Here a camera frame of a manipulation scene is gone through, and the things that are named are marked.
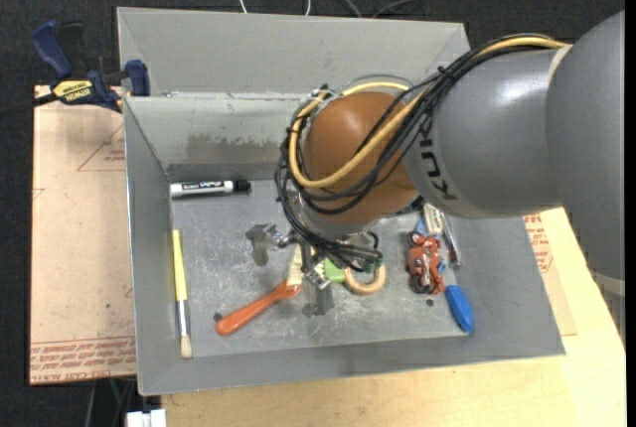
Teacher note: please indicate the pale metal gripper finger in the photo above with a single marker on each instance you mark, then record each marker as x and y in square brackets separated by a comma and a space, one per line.
[320, 298]
[261, 241]

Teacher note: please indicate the grey metal bin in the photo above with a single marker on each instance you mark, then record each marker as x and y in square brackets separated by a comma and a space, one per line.
[223, 266]

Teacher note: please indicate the white marker with black cap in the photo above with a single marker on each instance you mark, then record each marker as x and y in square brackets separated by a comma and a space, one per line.
[201, 188]

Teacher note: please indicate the red toy motorcycle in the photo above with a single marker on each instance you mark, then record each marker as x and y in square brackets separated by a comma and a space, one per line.
[425, 261]

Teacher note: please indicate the blue oblong object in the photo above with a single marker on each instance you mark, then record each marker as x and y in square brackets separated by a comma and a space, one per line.
[459, 308]

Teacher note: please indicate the brown cardboard board, red print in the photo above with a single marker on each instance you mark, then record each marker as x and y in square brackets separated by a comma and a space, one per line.
[74, 241]

